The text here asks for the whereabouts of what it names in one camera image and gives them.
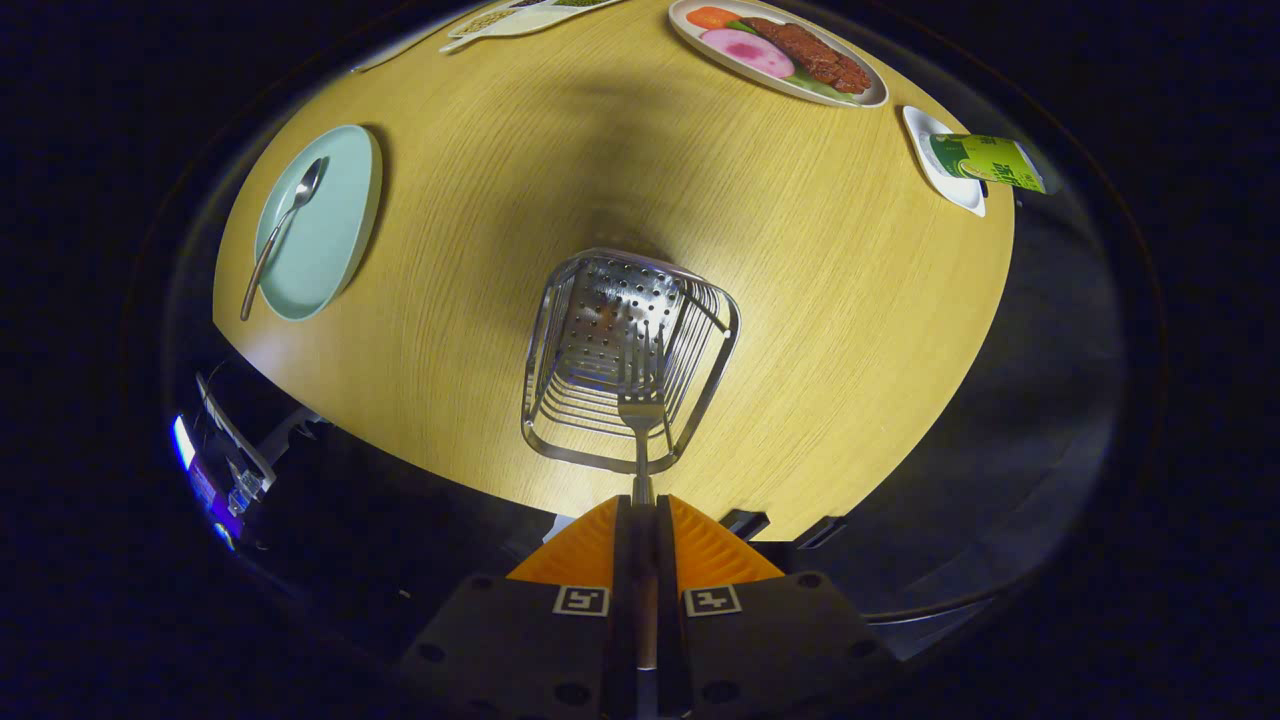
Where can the pink ham slice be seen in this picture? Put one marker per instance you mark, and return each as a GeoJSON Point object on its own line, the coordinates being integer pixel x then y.
{"type": "Point", "coordinates": [745, 52]}

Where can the pale teal oval plate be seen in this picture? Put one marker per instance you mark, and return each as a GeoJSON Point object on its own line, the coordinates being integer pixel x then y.
{"type": "Point", "coordinates": [330, 220]}

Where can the orange carrot slice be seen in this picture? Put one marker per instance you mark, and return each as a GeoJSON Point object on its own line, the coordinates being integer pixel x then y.
{"type": "Point", "coordinates": [712, 17]}

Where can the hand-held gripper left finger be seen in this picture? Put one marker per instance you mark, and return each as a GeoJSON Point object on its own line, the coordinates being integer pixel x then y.
{"type": "Point", "coordinates": [625, 600]}

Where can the white food plate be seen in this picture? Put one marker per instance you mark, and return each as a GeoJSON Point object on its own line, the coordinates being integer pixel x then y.
{"type": "Point", "coordinates": [700, 45]}

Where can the small white square dish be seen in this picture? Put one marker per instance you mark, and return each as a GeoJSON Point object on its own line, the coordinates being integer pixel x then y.
{"type": "Point", "coordinates": [945, 190]}

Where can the green lettuce leaf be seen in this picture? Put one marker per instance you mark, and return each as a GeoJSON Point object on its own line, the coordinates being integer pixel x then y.
{"type": "Point", "coordinates": [812, 86]}

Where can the white metal stand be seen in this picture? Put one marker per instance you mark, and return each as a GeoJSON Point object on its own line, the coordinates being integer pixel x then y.
{"type": "Point", "coordinates": [235, 435]}

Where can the white divided dish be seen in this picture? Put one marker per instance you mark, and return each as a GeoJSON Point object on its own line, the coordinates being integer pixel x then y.
{"type": "Point", "coordinates": [530, 20]}

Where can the pile of pale beans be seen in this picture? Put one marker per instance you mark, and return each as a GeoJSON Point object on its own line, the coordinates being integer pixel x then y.
{"type": "Point", "coordinates": [488, 19]}

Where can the blue lit electronic device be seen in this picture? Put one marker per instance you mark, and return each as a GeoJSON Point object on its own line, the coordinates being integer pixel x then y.
{"type": "Point", "coordinates": [205, 490]}

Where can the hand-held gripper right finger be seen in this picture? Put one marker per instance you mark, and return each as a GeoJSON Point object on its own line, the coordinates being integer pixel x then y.
{"type": "Point", "coordinates": [672, 600]}

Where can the brown meat piece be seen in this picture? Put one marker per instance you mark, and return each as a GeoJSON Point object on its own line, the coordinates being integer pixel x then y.
{"type": "Point", "coordinates": [810, 52]}

